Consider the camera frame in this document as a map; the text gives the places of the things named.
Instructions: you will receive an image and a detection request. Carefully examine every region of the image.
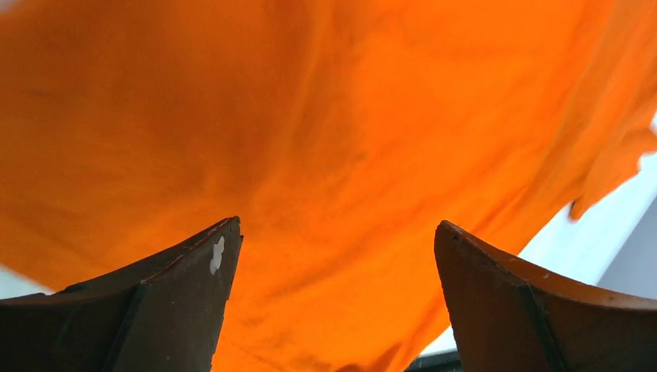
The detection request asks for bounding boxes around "orange t shirt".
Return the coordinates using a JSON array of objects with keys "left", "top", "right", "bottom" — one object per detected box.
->
[{"left": 1, "top": 1, "right": 656, "bottom": 371}]

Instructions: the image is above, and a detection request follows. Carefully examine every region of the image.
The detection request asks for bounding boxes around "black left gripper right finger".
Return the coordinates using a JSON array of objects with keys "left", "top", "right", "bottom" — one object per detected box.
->
[{"left": 434, "top": 221, "right": 656, "bottom": 371}]

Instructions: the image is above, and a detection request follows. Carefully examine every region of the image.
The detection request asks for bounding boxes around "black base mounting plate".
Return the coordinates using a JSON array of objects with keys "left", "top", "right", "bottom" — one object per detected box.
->
[{"left": 405, "top": 350, "right": 463, "bottom": 372}]

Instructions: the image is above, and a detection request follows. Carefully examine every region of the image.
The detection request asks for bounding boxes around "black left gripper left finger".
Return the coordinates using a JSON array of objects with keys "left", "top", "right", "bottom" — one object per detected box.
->
[{"left": 1, "top": 217, "right": 243, "bottom": 371}]

